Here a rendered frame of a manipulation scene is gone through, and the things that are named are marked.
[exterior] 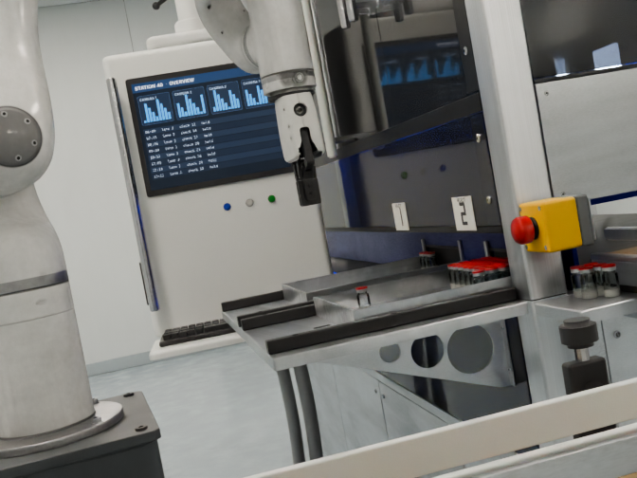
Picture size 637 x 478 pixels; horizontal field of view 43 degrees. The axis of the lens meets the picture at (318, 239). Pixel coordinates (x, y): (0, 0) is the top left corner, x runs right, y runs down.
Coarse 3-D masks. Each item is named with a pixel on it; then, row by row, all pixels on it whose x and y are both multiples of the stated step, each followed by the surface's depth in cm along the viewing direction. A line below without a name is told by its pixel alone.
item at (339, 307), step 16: (432, 272) 151; (368, 288) 148; (384, 288) 149; (400, 288) 150; (416, 288) 151; (432, 288) 151; (448, 288) 149; (464, 288) 125; (480, 288) 126; (496, 288) 127; (320, 304) 141; (336, 304) 131; (352, 304) 148; (384, 304) 122; (400, 304) 123; (416, 304) 123; (336, 320) 133; (352, 320) 122
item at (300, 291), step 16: (352, 272) 183; (368, 272) 184; (384, 272) 185; (400, 272) 185; (416, 272) 159; (288, 288) 172; (304, 288) 180; (320, 288) 181; (336, 288) 156; (352, 288) 156
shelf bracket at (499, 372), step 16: (448, 336) 130; (496, 336) 132; (368, 352) 127; (400, 352) 128; (496, 352) 132; (368, 368) 127; (384, 368) 128; (400, 368) 128; (416, 368) 129; (432, 368) 129; (448, 368) 130; (496, 368) 132; (512, 368) 131; (480, 384) 131; (496, 384) 132; (512, 384) 132
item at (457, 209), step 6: (456, 198) 141; (462, 198) 138; (468, 198) 136; (456, 204) 141; (468, 204) 136; (456, 210) 142; (462, 210) 139; (468, 210) 136; (456, 216) 142; (468, 216) 137; (474, 216) 135; (456, 222) 143; (462, 222) 140; (468, 222) 137; (474, 222) 135; (462, 228) 141; (468, 228) 138; (474, 228) 136
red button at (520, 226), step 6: (522, 216) 114; (516, 222) 113; (522, 222) 113; (528, 222) 113; (516, 228) 113; (522, 228) 112; (528, 228) 112; (534, 228) 113; (516, 234) 114; (522, 234) 112; (528, 234) 112; (534, 234) 113; (516, 240) 114; (522, 240) 113; (528, 240) 113
